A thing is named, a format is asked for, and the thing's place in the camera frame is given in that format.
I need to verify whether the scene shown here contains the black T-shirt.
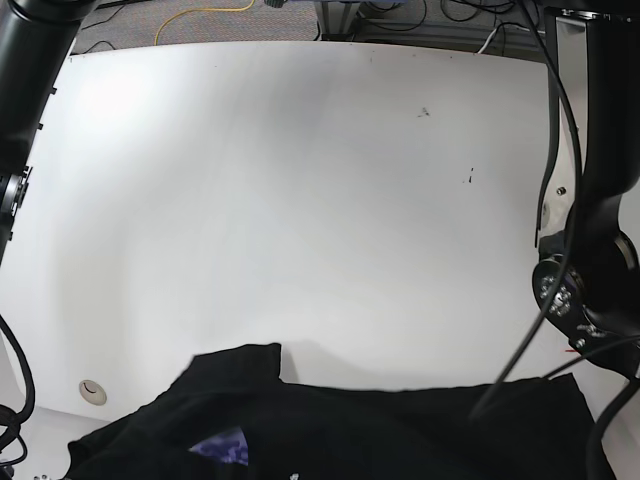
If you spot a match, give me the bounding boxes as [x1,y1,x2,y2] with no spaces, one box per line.
[67,343,594,479]

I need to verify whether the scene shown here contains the yellow cable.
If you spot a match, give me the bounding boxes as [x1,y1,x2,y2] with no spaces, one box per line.
[154,0,256,47]

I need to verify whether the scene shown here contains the white cable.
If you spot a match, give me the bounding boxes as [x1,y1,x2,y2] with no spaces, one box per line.
[476,27,501,55]

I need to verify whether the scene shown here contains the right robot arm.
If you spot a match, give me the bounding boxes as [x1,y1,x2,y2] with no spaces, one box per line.
[1,0,98,251]

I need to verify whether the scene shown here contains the left table cable grommet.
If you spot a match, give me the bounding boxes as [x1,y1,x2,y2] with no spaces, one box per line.
[79,380,107,406]

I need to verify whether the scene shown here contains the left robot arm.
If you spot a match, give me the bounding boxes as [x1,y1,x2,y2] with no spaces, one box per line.
[522,1,639,479]

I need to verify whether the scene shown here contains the aluminium frame post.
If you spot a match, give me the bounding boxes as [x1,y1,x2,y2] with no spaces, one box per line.
[313,1,361,41]

